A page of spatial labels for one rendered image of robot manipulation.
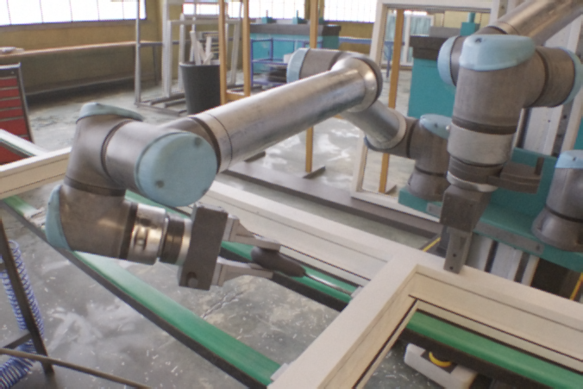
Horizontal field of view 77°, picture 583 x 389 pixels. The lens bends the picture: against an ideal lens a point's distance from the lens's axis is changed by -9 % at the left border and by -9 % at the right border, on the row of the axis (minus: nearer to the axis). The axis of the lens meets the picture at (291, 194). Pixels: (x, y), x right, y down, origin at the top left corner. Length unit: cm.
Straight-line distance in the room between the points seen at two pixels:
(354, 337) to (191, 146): 31
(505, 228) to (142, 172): 116
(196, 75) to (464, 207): 456
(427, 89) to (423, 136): 293
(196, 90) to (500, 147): 461
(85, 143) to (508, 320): 67
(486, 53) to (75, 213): 58
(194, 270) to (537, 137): 124
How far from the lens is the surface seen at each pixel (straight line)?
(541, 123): 154
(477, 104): 56
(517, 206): 154
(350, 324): 55
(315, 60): 96
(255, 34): 987
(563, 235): 135
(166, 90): 655
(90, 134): 58
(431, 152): 143
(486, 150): 57
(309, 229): 77
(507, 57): 55
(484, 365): 68
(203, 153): 49
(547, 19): 86
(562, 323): 69
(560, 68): 65
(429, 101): 436
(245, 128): 56
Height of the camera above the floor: 130
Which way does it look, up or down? 24 degrees down
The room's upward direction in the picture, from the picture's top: 1 degrees clockwise
